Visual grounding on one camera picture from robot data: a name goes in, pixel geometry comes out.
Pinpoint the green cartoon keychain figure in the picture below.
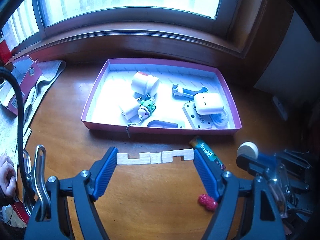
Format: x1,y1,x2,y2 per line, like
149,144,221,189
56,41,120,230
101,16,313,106
123,94,157,138

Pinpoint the black braided cable left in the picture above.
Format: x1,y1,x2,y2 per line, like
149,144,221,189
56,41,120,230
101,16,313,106
0,66,38,203

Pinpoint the white earbuds case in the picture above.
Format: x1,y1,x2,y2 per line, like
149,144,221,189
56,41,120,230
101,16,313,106
194,93,224,115

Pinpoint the green cartoon lighter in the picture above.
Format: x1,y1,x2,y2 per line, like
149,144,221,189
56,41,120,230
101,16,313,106
189,136,226,171

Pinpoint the person's hand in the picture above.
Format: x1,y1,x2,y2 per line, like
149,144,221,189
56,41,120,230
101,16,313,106
1,153,16,198

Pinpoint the wooden window frame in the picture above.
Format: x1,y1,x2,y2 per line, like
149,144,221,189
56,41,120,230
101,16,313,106
12,0,293,67

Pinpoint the wooden puzzle piece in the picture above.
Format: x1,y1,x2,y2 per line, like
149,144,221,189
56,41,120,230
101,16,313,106
117,148,194,165

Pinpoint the red container on sill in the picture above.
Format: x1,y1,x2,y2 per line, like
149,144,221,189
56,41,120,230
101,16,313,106
0,37,12,64

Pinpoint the red booklet package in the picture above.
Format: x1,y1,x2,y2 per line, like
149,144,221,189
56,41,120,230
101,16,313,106
1,55,43,115

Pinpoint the white jar orange label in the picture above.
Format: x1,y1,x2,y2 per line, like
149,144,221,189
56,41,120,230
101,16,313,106
131,72,160,97

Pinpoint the white curved plastic handle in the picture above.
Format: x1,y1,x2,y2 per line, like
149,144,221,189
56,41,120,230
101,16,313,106
146,120,185,129

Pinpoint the white plug adapter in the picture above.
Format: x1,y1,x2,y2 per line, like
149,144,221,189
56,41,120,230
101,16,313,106
119,96,140,120

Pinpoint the small red figurine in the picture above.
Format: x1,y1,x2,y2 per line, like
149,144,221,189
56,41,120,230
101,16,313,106
198,194,218,211

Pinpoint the grey perforated plastic block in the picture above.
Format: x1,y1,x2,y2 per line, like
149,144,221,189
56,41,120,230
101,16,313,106
182,101,213,129

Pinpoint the white router device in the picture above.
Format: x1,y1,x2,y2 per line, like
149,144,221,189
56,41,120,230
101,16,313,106
272,96,289,121

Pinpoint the grey cloth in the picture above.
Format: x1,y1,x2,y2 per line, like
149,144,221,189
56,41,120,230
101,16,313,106
1,60,66,154

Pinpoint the pink shallow cardboard box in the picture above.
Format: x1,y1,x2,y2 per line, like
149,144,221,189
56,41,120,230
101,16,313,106
81,59,242,135

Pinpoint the clear round plastic lid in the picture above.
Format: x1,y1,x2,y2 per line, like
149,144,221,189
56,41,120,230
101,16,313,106
210,109,229,127

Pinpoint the metal clip left wrist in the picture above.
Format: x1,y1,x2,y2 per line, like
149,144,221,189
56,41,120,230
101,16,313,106
22,145,51,221

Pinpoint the blue curved plastic hook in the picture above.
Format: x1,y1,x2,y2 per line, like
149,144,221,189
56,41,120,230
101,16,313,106
172,84,208,100

